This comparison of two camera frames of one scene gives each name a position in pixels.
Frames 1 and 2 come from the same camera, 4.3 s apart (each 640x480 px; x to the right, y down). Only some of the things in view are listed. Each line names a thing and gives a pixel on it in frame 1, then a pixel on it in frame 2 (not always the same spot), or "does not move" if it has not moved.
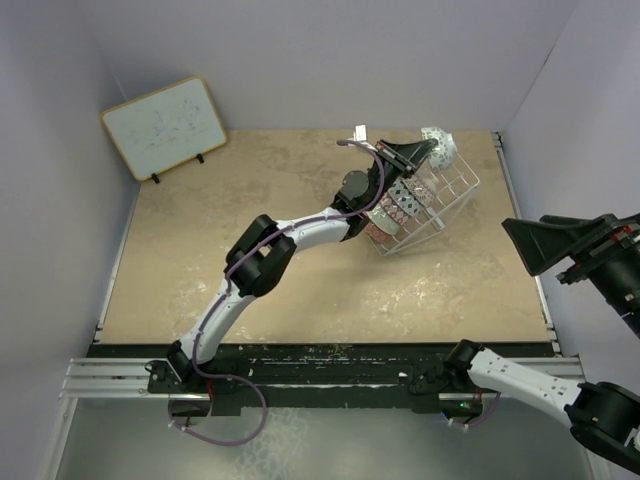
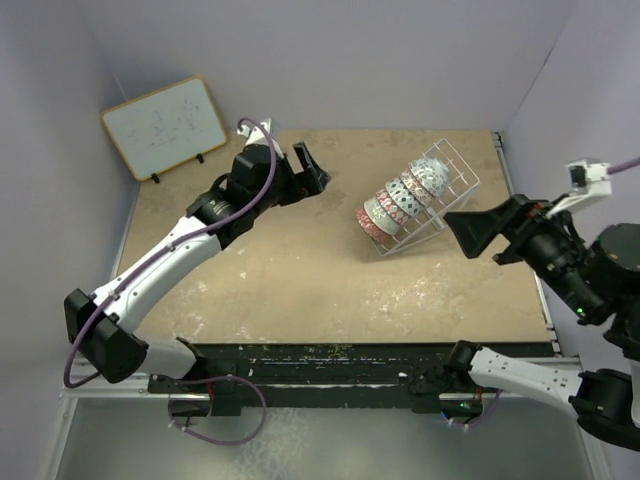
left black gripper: x=404 y=159 -> x=309 y=182
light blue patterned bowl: x=405 y=197 does not move
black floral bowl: x=376 y=233 does not move
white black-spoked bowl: x=424 y=190 does not move
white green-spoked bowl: x=384 y=220 does not move
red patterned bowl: x=442 y=156 -> x=434 y=175
